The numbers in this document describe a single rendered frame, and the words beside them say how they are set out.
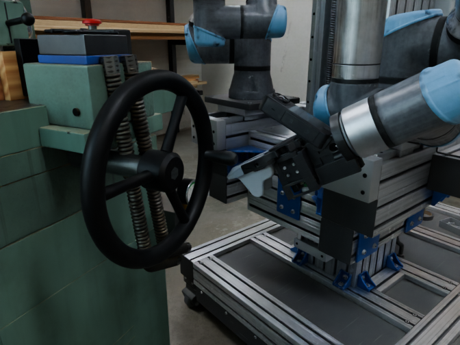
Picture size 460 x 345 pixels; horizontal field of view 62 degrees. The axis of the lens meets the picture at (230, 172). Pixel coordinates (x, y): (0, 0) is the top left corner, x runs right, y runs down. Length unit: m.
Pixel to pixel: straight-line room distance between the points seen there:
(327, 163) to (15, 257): 0.48
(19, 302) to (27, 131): 0.26
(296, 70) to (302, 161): 3.50
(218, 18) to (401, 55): 0.41
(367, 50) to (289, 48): 3.45
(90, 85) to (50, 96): 0.08
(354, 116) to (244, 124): 0.68
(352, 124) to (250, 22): 0.49
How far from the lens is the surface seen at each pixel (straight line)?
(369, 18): 0.63
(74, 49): 0.60
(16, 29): 0.76
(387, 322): 1.29
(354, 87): 0.63
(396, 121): 0.51
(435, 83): 0.51
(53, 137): 0.61
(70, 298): 0.76
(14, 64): 0.72
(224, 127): 1.12
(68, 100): 0.60
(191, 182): 0.86
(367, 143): 0.52
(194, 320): 1.53
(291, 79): 4.06
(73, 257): 0.73
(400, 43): 0.90
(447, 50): 0.88
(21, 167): 0.63
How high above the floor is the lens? 0.99
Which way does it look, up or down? 19 degrees down
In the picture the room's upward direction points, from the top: straight up
